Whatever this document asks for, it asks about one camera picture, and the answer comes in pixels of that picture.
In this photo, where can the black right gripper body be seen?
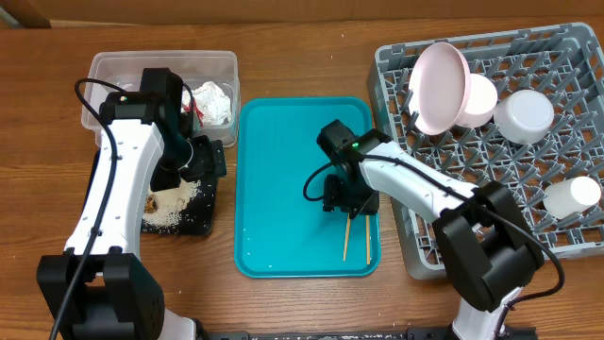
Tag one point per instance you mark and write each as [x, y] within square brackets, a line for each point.
[351, 195]

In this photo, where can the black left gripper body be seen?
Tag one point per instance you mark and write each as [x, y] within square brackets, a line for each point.
[206, 160]

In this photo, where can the wooden chopstick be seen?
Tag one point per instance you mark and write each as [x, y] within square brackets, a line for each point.
[368, 238]
[346, 236]

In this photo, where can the white paper napkin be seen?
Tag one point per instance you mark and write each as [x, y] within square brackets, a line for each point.
[212, 101]

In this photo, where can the red snack wrapper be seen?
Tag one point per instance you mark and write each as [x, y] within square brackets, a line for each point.
[197, 114]

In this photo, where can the brown food scrap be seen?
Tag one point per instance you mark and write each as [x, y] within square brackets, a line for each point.
[150, 204]

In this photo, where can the large pink plate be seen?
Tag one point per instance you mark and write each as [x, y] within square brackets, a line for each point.
[440, 88]

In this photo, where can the pink bowl with rice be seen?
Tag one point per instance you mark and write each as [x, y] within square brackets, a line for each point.
[481, 102]

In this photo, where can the grey-green bowl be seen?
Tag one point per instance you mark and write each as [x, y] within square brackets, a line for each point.
[524, 117]

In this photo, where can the white cup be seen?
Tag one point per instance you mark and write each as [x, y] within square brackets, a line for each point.
[574, 195]

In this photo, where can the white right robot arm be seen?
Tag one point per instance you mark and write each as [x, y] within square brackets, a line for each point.
[481, 235]

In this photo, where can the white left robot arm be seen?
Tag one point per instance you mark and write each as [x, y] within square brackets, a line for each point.
[98, 287]

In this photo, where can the black waste tray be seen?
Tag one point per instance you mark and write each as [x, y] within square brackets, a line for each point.
[198, 212]

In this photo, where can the clear plastic waste bin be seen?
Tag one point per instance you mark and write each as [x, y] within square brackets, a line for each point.
[196, 67]

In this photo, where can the grey dishwasher rack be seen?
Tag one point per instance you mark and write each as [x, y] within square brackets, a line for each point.
[563, 62]

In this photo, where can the spilled rice pile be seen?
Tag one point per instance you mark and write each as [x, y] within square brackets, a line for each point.
[172, 208]

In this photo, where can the teal plastic tray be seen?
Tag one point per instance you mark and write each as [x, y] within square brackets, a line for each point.
[281, 231]

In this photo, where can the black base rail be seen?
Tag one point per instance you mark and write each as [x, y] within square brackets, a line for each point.
[413, 333]

